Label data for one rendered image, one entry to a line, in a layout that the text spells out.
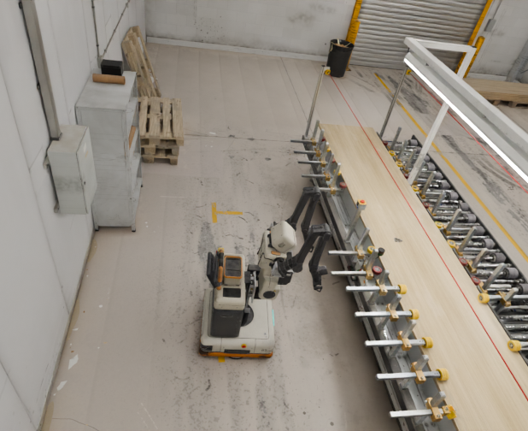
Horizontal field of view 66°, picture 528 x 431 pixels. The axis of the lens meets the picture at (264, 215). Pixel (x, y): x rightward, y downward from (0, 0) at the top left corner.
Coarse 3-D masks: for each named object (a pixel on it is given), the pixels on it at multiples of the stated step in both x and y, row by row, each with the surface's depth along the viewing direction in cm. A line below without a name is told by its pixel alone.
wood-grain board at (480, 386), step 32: (320, 128) 545; (352, 128) 558; (352, 160) 493; (384, 160) 505; (352, 192) 441; (384, 192) 450; (384, 224) 407; (416, 224) 415; (384, 256) 372; (416, 256) 378; (448, 256) 385; (416, 288) 347; (448, 288) 352; (416, 320) 321; (448, 320) 326; (480, 320) 331; (448, 352) 302; (480, 352) 306; (512, 352) 311; (448, 384) 282; (480, 384) 286; (512, 384) 290; (480, 416) 267; (512, 416) 271
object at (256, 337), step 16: (208, 288) 392; (208, 304) 377; (256, 304) 385; (208, 320) 364; (256, 320) 372; (272, 320) 376; (208, 336) 352; (240, 336) 357; (256, 336) 359; (272, 336) 362; (208, 352) 359; (224, 352) 359; (240, 352) 360; (256, 352) 362; (272, 352) 368
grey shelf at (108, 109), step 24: (96, 72) 423; (96, 96) 384; (120, 96) 391; (96, 120) 375; (120, 120) 378; (96, 144) 392; (120, 144) 395; (96, 168) 410; (120, 168) 413; (96, 192) 429; (120, 192) 433; (96, 216) 450; (120, 216) 455
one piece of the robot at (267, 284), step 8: (264, 232) 323; (264, 240) 318; (264, 248) 313; (272, 248) 310; (264, 256) 309; (272, 256) 305; (280, 256) 307; (264, 264) 320; (264, 272) 329; (264, 280) 330; (272, 280) 330; (264, 288) 334; (272, 288) 335; (264, 296) 341; (272, 296) 341
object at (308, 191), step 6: (312, 186) 312; (306, 192) 307; (312, 192) 307; (318, 192) 307; (300, 198) 316; (306, 198) 312; (300, 204) 316; (294, 210) 325; (300, 210) 320; (294, 216) 324; (294, 222) 327; (294, 228) 329
